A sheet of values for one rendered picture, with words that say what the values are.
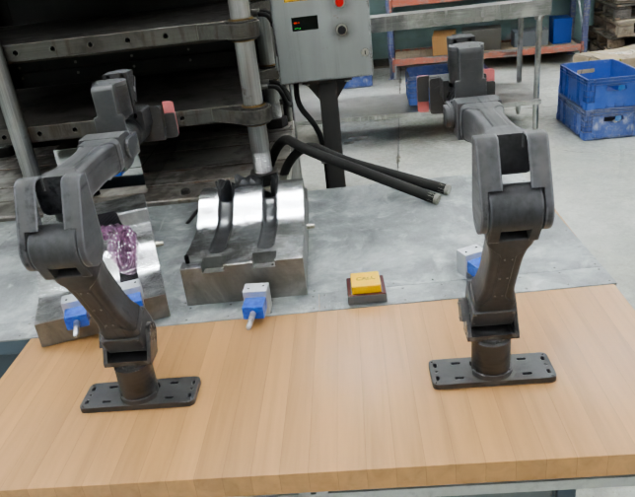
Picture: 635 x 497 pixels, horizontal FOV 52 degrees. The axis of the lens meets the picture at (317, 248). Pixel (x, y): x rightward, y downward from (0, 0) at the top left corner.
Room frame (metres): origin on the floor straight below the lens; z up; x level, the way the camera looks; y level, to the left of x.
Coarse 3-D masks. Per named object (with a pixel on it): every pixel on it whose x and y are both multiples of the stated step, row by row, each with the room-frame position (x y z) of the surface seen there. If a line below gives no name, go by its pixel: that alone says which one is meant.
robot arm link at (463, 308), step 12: (468, 312) 0.88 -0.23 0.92; (516, 312) 0.87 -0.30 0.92; (468, 324) 0.86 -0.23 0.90; (504, 324) 0.88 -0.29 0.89; (516, 324) 0.86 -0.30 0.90; (468, 336) 0.86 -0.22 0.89; (480, 336) 0.85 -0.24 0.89; (492, 336) 0.85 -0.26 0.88; (504, 336) 0.85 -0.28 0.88; (516, 336) 0.85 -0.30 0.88
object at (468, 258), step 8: (464, 248) 1.22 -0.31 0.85; (472, 248) 1.22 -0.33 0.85; (480, 248) 1.22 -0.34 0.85; (464, 256) 1.20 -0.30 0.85; (472, 256) 1.20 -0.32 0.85; (480, 256) 1.20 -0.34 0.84; (464, 264) 1.20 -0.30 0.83; (472, 264) 1.18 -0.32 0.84; (464, 272) 1.20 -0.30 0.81; (472, 272) 1.17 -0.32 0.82
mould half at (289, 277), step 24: (216, 192) 1.53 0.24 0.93; (240, 192) 1.52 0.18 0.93; (288, 192) 1.50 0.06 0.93; (216, 216) 1.46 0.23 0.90; (240, 216) 1.45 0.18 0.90; (288, 216) 1.43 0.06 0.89; (240, 240) 1.34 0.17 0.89; (288, 240) 1.30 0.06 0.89; (192, 264) 1.23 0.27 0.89; (240, 264) 1.21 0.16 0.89; (288, 264) 1.20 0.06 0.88; (192, 288) 1.21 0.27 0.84; (216, 288) 1.21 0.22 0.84; (240, 288) 1.21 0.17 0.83; (288, 288) 1.20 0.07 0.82
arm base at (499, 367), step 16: (480, 352) 0.85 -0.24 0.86; (496, 352) 0.84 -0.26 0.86; (432, 368) 0.89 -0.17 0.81; (448, 368) 0.88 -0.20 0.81; (464, 368) 0.88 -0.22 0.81; (480, 368) 0.85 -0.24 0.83; (496, 368) 0.84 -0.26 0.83; (512, 368) 0.85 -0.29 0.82; (528, 368) 0.86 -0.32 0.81; (544, 368) 0.85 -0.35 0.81; (432, 384) 0.85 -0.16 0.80; (448, 384) 0.84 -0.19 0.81; (464, 384) 0.84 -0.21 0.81; (480, 384) 0.84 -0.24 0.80; (496, 384) 0.84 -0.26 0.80; (512, 384) 0.83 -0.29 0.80
